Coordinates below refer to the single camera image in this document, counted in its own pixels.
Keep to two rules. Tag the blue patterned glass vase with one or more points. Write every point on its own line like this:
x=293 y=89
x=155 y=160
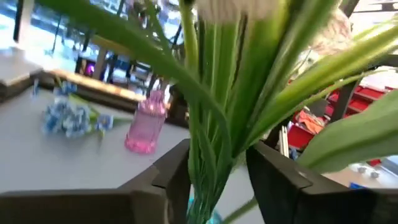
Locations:
x=214 y=217

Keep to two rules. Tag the red storage rack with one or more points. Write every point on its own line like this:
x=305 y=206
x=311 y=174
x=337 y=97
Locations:
x=360 y=102

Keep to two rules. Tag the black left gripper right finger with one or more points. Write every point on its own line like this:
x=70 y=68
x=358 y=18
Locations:
x=311 y=205

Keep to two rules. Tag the blue artificial flower bunch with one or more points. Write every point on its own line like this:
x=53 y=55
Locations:
x=66 y=87
x=66 y=119

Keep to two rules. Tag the wooden table board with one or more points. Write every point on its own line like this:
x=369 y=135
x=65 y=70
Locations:
x=102 y=87

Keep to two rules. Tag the pink ribbed glass vase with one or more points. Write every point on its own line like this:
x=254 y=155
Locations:
x=146 y=124

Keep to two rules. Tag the white artificial flower bunch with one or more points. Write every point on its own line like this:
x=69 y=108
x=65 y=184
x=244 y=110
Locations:
x=224 y=93

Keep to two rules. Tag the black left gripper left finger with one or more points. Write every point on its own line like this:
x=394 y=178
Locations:
x=93 y=208

